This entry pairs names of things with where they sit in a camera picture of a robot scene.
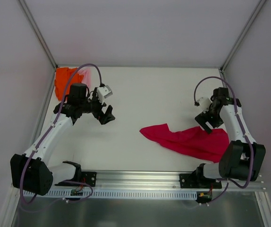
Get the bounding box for red t shirt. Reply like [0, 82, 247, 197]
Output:
[139, 124, 229, 163]

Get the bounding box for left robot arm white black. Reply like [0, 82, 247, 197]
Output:
[10, 83, 115, 196]

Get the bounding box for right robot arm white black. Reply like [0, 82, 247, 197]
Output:
[193, 87, 266, 188]

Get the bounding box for pink t shirt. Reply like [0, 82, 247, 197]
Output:
[79, 67, 92, 88]

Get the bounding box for orange t shirt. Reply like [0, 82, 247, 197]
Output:
[54, 67, 77, 101]

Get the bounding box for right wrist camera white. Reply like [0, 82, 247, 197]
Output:
[195, 97, 212, 113]

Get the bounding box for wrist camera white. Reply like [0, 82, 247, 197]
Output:
[195, 97, 212, 113]
[96, 85, 113, 104]

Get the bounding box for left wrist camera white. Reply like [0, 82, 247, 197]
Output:
[96, 85, 113, 104]

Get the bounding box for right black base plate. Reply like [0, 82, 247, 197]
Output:
[179, 173, 222, 189]

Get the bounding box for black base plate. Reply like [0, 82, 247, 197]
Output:
[179, 173, 222, 189]
[79, 171, 97, 187]

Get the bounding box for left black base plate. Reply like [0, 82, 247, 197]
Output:
[79, 171, 97, 187]

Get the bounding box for white slotted cable duct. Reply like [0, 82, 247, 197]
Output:
[21, 188, 199, 201]

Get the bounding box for aluminium mounting rail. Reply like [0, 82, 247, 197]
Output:
[10, 169, 266, 191]

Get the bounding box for left aluminium frame post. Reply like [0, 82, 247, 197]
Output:
[17, 0, 58, 70]

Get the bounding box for aluminium frame post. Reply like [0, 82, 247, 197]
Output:
[17, 0, 58, 70]
[219, 0, 267, 73]

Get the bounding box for right aluminium frame post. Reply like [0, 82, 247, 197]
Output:
[219, 0, 267, 73]

